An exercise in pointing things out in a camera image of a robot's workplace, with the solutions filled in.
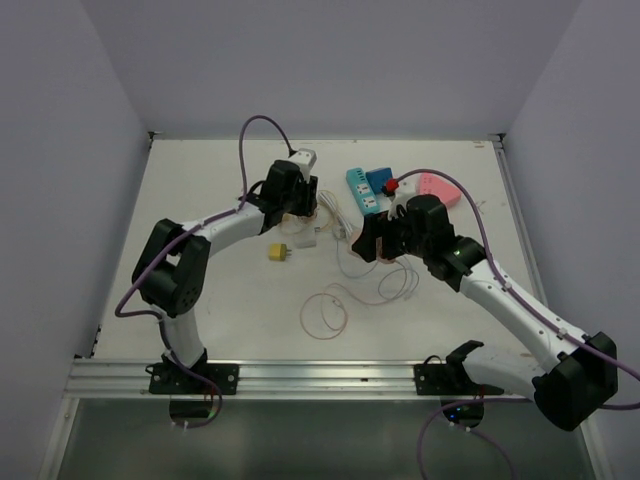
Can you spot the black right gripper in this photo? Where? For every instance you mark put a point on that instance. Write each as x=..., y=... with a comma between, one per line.
x=366, y=245

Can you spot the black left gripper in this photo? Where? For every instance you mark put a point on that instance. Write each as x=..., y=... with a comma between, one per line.
x=307, y=186

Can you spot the yellow plug adapter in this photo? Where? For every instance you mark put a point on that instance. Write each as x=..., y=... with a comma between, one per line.
x=278, y=252

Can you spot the dark blue plug adapter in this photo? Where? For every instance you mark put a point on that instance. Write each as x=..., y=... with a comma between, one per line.
x=377, y=178

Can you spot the teal power strip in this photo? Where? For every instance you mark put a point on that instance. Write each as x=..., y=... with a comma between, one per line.
x=362, y=191

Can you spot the pink triangular socket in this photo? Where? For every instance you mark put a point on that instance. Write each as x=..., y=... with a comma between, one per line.
x=430, y=184

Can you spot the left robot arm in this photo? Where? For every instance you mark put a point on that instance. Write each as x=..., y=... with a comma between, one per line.
x=171, y=270

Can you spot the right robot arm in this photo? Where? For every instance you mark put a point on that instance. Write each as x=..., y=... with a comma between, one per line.
x=566, y=373

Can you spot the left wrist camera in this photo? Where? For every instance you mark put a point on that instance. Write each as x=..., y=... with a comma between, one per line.
x=305, y=159

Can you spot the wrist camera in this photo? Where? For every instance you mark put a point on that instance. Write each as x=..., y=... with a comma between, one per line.
x=399, y=192
x=305, y=159

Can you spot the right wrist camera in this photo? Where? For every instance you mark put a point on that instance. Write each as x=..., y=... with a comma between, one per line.
x=399, y=192

